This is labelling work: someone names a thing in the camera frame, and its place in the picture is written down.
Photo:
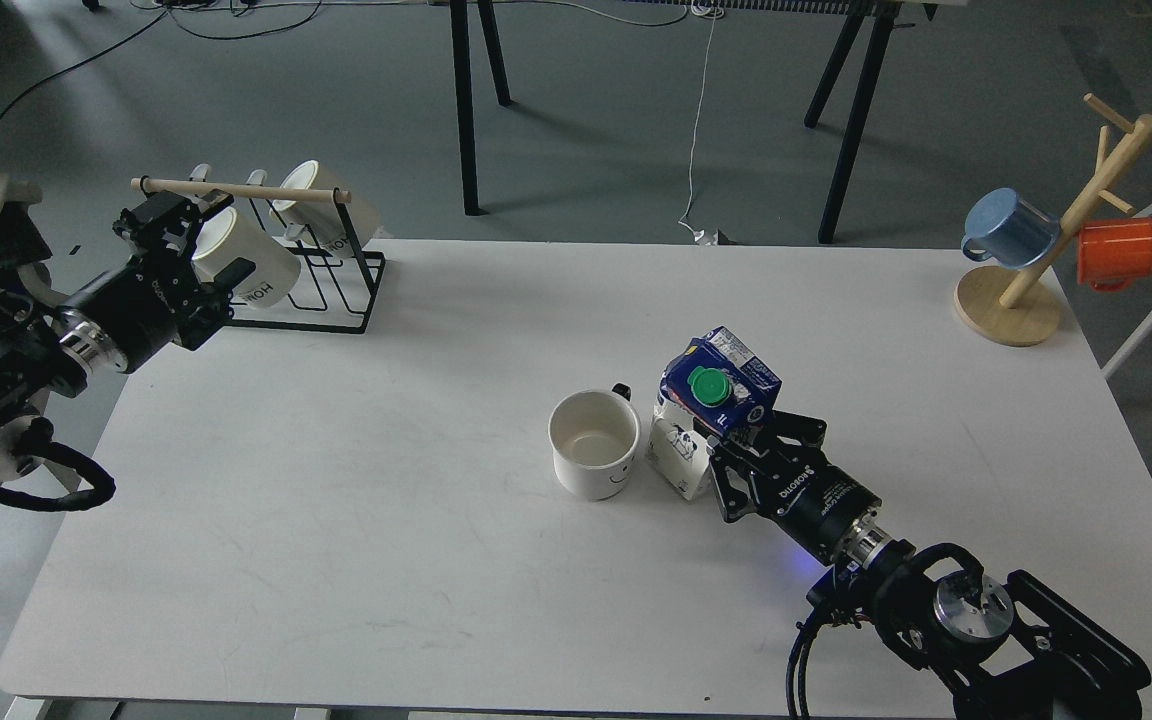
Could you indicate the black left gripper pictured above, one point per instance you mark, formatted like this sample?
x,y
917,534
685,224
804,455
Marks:
x,y
123,317

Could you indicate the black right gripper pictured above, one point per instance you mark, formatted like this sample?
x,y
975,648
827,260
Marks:
x,y
775,468

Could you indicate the blue white milk carton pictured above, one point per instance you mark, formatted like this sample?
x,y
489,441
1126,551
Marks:
x,y
716,384

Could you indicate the white smiley face mug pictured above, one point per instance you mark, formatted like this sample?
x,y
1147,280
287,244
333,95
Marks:
x,y
594,435

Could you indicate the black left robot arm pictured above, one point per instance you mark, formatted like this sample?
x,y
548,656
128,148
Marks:
x,y
37,473

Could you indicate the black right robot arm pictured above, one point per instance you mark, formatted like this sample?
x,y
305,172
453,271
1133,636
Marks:
x,y
1004,650

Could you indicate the white mug front on rack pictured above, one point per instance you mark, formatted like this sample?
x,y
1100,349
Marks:
x,y
230,236

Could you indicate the white mug on rack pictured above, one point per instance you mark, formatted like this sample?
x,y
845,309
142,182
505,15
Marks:
x,y
323,218
230,236

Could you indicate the white mug rear on rack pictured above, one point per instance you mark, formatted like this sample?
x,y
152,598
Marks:
x,y
323,218

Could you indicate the grey white chair left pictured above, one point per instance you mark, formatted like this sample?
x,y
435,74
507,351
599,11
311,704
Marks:
x,y
23,253

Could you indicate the wooden mug tree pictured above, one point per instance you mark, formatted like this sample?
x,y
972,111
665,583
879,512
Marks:
x,y
1010,306

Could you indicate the blue mug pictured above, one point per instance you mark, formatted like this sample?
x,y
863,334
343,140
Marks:
x,y
1004,227

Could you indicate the black table legs right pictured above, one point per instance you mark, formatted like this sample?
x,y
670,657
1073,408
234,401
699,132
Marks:
x,y
884,14

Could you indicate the orange mug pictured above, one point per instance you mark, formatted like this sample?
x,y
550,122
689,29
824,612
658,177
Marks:
x,y
1112,254

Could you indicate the black wire mug rack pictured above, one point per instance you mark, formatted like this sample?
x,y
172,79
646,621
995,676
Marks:
x,y
334,295

